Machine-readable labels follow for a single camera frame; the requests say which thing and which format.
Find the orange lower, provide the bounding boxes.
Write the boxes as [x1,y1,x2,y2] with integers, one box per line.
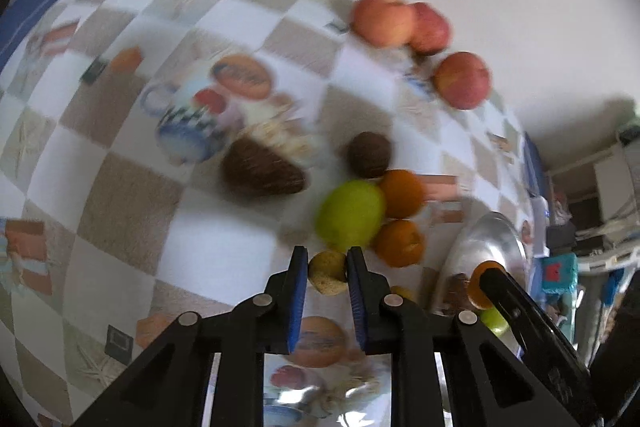
[372,220,425,268]

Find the elongated brown avocado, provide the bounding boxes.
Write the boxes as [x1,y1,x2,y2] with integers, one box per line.
[220,136,307,196]

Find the small yellow-green kiwi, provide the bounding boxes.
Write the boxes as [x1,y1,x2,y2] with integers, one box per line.
[308,251,347,296]

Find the dark red apple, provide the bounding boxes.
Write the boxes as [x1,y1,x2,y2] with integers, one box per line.
[409,2,452,55]

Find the orange in bowl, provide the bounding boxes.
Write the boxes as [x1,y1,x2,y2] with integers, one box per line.
[466,260,504,310]

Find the silver metal bowl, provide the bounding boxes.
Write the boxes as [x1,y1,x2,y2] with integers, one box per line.
[428,211,529,317]

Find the round brown avocado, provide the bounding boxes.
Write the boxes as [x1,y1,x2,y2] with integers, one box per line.
[346,131,393,179]

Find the red apple near edge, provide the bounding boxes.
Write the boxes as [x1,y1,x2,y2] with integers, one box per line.
[433,52,491,110]

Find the checkered printed tablecloth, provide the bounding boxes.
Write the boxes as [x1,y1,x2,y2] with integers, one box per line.
[1,0,533,426]

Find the green apple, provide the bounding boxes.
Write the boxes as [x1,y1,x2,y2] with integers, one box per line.
[314,180,386,253]

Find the orange upper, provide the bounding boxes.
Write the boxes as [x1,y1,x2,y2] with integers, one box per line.
[378,169,425,219]

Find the pale orange-red apple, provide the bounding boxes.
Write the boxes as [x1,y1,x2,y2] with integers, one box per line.
[352,0,416,49]

